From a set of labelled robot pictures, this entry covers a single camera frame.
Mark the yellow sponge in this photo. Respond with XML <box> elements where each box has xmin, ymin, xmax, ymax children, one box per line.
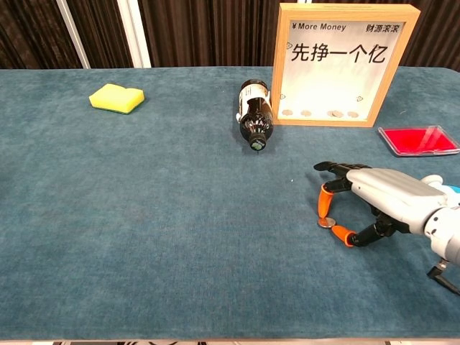
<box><xmin>88</xmin><ymin>83</ymin><xmax>145</xmax><ymax>115</ymax></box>

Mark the dark pleated curtain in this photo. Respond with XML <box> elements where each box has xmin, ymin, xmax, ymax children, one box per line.
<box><xmin>0</xmin><ymin>0</ymin><xmax>460</xmax><ymax>71</ymax></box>

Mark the thin grey partition post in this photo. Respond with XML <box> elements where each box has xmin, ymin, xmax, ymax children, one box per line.
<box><xmin>55</xmin><ymin>0</ymin><xmax>91</xmax><ymax>69</ymax></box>

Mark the light blue toy roller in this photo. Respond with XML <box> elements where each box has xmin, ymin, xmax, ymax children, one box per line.
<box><xmin>420</xmin><ymin>174</ymin><xmax>460</xmax><ymax>197</ymax></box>

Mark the blue round plate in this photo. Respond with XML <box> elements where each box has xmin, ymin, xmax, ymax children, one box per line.
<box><xmin>447</xmin><ymin>185</ymin><xmax>460</xmax><ymax>210</ymax></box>

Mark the wide white partition post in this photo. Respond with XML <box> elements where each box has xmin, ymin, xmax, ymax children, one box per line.
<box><xmin>116</xmin><ymin>0</ymin><xmax>152</xmax><ymax>68</ymax></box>

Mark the red ink pad case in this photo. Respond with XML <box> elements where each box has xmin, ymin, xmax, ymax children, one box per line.
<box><xmin>377</xmin><ymin>124</ymin><xmax>460</xmax><ymax>157</ymax></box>

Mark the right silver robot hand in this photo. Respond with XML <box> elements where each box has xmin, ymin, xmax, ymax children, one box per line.
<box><xmin>313</xmin><ymin>160</ymin><xmax>449</xmax><ymax>249</ymax></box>

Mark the dark glass bottle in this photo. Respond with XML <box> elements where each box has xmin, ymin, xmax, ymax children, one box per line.
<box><xmin>235</xmin><ymin>79</ymin><xmax>275</xmax><ymax>152</ymax></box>

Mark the wooden framed money box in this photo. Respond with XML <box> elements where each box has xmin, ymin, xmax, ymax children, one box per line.
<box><xmin>271</xmin><ymin>2</ymin><xmax>421</xmax><ymax>129</ymax></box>

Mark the teal tablecloth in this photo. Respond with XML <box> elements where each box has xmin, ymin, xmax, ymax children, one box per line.
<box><xmin>0</xmin><ymin>66</ymin><xmax>460</xmax><ymax>341</ymax></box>

